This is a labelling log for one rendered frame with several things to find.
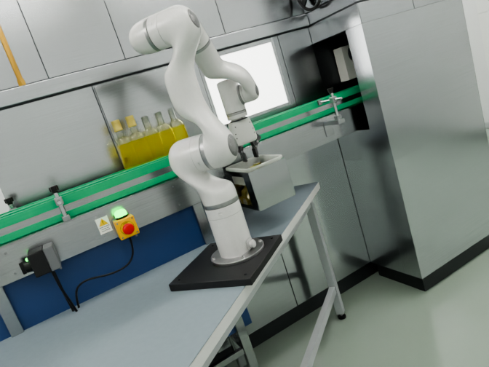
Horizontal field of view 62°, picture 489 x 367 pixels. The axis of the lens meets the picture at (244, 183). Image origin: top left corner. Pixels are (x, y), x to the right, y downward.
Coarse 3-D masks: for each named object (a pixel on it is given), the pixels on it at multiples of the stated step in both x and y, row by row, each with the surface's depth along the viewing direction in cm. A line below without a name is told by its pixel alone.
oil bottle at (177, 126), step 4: (172, 120) 170; (176, 120) 169; (180, 120) 170; (172, 124) 168; (176, 124) 169; (180, 124) 170; (172, 128) 168; (176, 128) 169; (180, 128) 170; (184, 128) 170; (172, 132) 170; (176, 132) 169; (180, 132) 170; (184, 132) 170; (176, 136) 169; (180, 136) 170; (184, 136) 171; (176, 140) 170
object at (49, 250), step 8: (40, 248) 133; (48, 248) 132; (32, 256) 130; (40, 256) 131; (48, 256) 132; (56, 256) 133; (32, 264) 130; (40, 264) 131; (48, 264) 132; (56, 264) 133; (40, 272) 131; (48, 272) 132
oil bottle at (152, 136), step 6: (144, 132) 164; (150, 132) 164; (156, 132) 165; (150, 138) 164; (156, 138) 166; (150, 144) 165; (156, 144) 166; (162, 144) 167; (150, 150) 166; (156, 150) 166; (162, 150) 167; (156, 156) 166; (162, 156) 167
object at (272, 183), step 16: (224, 176) 176; (240, 176) 158; (256, 176) 152; (272, 176) 155; (288, 176) 158; (240, 192) 164; (256, 192) 152; (272, 192) 155; (288, 192) 158; (256, 208) 156
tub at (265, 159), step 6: (264, 156) 169; (270, 156) 165; (276, 156) 160; (240, 162) 172; (246, 162) 173; (252, 162) 174; (264, 162) 153; (270, 162) 155; (228, 168) 165; (234, 168) 160; (240, 168) 172; (246, 168) 173; (252, 168) 151
